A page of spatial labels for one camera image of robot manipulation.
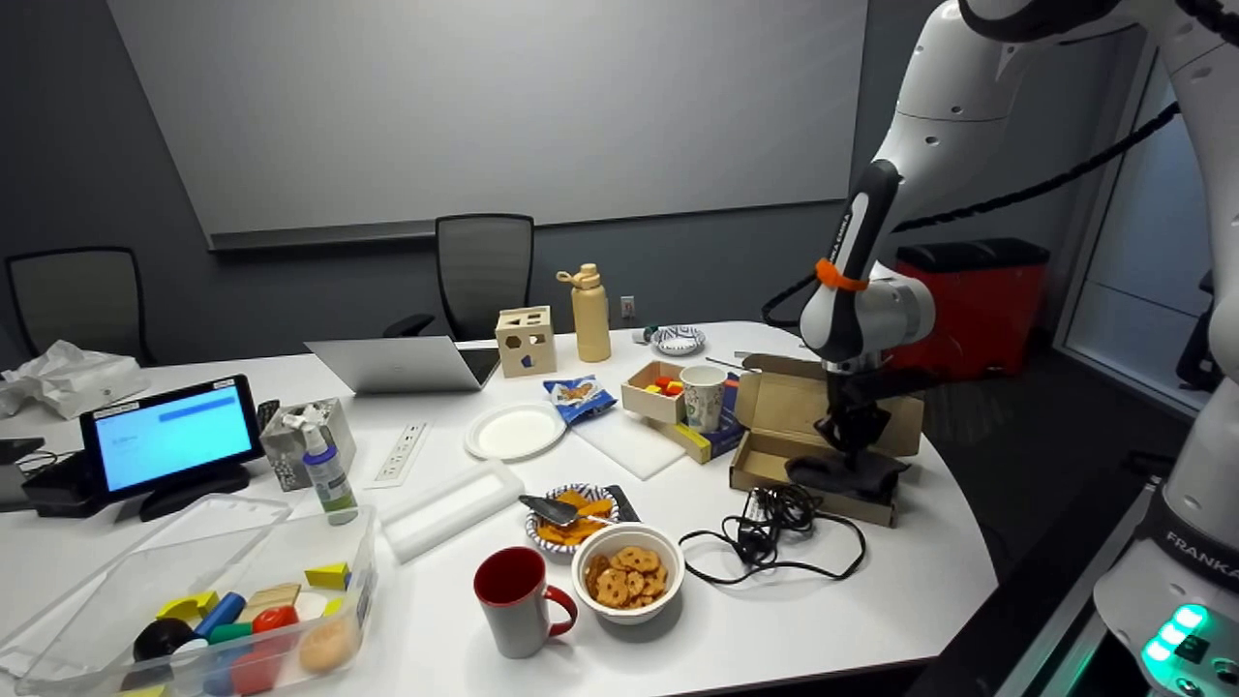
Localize black tablet with stand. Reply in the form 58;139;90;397
22;374;259;518

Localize red and black bin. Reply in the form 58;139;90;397
885;237;1048;381

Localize white foam block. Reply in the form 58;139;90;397
378;468;524;561

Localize white bowl of pretzels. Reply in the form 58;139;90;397
574;521;686;627

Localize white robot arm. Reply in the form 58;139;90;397
799;0;1239;525

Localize spray bottle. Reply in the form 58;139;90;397
301;427;356;525

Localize silver laptop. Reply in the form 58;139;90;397
311;336;498;395

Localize white cutting board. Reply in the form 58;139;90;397
579;409;681;480

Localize black tangled cable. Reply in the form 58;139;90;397
677;485;871;590

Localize small box with fruit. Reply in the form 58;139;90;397
618;359;681;427

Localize blue snack packet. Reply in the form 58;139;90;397
543;374;615;427

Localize red and white mug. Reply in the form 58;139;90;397
472;545;578;658

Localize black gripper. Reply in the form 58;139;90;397
816;368;927;454

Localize brown cardboard box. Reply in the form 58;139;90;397
726;352;927;525

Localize dark grey towel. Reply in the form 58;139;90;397
786;454;907;502

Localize tan water bottle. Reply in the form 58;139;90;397
560;265;613;365

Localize crumpled white plastic bag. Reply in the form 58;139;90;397
0;342;147;417

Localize white paper plate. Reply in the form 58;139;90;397
464;403;565;466

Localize wooden shape sorter cube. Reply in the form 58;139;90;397
494;305;557;374

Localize blue book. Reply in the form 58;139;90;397
671;372;742;462

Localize white paper cup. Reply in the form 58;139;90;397
681;365;726;432

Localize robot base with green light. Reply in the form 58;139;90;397
1000;476;1239;697

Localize grey tissue box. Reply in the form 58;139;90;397
259;397;356;493

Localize clear plastic toy bin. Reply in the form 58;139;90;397
0;497;374;697

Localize white whiteboard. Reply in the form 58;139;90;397
108;0;866;248

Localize black office chair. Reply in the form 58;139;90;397
435;214;535;342
2;248;151;359

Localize bowl of orange snacks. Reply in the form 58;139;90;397
524;485;618;556

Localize black office chair left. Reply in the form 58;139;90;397
2;248;151;359

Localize black office chair centre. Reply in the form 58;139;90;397
435;214;535;342

